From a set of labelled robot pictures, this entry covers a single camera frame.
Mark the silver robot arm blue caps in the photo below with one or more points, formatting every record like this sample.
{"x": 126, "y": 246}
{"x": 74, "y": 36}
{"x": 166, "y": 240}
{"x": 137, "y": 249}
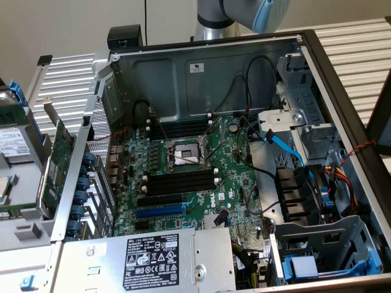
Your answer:
{"x": 210, "y": 30}

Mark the black RAM slot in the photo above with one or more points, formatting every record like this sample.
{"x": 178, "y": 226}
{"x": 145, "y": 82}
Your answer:
{"x": 180, "y": 190}
{"x": 180, "y": 121}
{"x": 180, "y": 129}
{"x": 180, "y": 179}

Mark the silver CPU socket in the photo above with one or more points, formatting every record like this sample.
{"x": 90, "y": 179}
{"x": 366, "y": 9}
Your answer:
{"x": 186, "y": 149}

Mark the thin metal locking lever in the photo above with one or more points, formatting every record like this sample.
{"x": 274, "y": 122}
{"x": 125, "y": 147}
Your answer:
{"x": 216, "y": 151}
{"x": 161, "y": 127}

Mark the green motherboard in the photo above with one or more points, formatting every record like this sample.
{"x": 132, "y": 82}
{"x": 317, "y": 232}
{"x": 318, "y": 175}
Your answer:
{"x": 223, "y": 174}

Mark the silver coin battery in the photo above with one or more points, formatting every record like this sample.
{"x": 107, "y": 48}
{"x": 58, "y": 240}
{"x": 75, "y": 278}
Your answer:
{"x": 233, "y": 127}

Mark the long black expansion slot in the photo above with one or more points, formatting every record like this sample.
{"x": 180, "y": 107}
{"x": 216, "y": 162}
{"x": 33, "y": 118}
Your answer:
{"x": 159, "y": 200}

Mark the blue expansion slot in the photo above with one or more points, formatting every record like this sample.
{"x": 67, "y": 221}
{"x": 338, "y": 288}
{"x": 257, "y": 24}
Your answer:
{"x": 159, "y": 211}

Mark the silver chipset heatsink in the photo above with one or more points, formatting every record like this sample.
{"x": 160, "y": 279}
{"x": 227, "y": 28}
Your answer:
{"x": 209, "y": 221}

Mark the black board connector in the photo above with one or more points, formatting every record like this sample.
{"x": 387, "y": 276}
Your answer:
{"x": 221, "y": 218}

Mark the white sticker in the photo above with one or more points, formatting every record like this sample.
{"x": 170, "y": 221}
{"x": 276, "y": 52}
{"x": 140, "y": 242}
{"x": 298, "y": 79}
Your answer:
{"x": 197, "y": 67}

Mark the silver rear port block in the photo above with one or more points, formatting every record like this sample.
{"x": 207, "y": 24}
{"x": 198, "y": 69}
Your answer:
{"x": 115, "y": 152}

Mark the open black silver PC case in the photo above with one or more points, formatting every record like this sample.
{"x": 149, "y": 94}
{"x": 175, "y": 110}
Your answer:
{"x": 232, "y": 61}

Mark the short black expansion slot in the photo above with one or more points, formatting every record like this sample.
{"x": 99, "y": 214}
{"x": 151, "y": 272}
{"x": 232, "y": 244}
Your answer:
{"x": 143, "y": 226}

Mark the black fan shroud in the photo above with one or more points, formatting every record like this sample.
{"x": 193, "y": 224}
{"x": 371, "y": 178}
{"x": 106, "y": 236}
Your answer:
{"x": 290, "y": 189}

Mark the dark blue card clip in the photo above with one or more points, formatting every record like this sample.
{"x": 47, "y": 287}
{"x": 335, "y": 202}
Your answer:
{"x": 90, "y": 159}
{"x": 73, "y": 228}
{"x": 80, "y": 197}
{"x": 83, "y": 183}
{"x": 77, "y": 212}
{"x": 84, "y": 171}

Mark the silver optical drive bay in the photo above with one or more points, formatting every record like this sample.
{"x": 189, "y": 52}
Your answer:
{"x": 305, "y": 97}

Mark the black box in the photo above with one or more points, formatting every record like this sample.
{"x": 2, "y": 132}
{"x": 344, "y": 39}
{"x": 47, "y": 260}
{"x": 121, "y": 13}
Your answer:
{"x": 122, "y": 35}

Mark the silver metal disk bay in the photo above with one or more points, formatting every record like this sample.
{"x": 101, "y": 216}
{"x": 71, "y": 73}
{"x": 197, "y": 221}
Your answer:
{"x": 305, "y": 232}

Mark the blue plastic clip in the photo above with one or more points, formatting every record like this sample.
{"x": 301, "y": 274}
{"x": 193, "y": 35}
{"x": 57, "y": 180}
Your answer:
{"x": 328, "y": 198}

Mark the silver power supply with label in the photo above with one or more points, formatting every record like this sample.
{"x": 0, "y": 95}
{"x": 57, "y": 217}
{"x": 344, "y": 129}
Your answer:
{"x": 91, "y": 265}

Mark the blue plastic disk carrier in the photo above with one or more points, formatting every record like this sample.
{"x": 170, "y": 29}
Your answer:
{"x": 302, "y": 267}

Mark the silver hard disk white label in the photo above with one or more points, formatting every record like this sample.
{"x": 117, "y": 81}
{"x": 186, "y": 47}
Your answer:
{"x": 12, "y": 143}

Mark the blue hard disk carrier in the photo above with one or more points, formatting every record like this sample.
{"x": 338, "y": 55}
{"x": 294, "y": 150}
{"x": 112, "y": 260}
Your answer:
{"x": 16, "y": 91}

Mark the dark panel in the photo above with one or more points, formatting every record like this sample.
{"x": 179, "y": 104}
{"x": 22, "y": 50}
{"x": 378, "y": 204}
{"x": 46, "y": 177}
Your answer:
{"x": 382, "y": 122}

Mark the silver CPU chip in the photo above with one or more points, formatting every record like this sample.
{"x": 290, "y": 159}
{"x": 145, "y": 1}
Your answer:
{"x": 4, "y": 189}

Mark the blue plastic latch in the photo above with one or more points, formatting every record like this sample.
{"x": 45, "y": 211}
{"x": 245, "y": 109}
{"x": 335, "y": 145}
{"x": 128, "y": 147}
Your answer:
{"x": 27, "y": 284}

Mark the silver metal drive bracket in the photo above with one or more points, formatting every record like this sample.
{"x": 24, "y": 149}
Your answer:
{"x": 281, "y": 119}

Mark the green graphics card metal bracket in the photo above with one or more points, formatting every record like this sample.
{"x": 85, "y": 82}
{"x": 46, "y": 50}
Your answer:
{"x": 59, "y": 158}

